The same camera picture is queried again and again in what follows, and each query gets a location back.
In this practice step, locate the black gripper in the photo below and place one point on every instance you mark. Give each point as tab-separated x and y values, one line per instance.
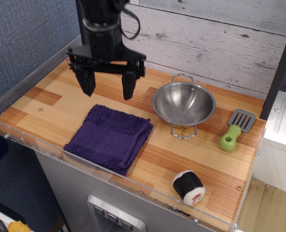
104	51

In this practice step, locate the purple cloth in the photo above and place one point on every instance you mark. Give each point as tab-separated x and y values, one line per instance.
110	138

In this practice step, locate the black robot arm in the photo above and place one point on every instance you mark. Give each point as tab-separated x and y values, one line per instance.
100	12

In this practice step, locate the clear acrylic table guard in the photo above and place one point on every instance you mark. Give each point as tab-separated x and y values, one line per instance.
42	106

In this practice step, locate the silver dispenser button panel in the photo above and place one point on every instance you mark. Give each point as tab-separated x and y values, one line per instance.
108	218

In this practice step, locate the toy sushi roll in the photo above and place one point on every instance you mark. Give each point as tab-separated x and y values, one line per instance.
189	187

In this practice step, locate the yellow object at bottom corner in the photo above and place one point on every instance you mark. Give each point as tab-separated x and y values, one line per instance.
18	226

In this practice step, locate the white ribbed appliance top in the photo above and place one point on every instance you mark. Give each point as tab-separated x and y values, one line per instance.
276	123

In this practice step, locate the stainless steel bowl with handles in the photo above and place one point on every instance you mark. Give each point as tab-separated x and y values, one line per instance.
184	103

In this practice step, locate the grey spatula with green handle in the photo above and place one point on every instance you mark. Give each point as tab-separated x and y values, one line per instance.
240	121

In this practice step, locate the dark right frame post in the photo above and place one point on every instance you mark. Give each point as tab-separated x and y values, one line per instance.
275	86

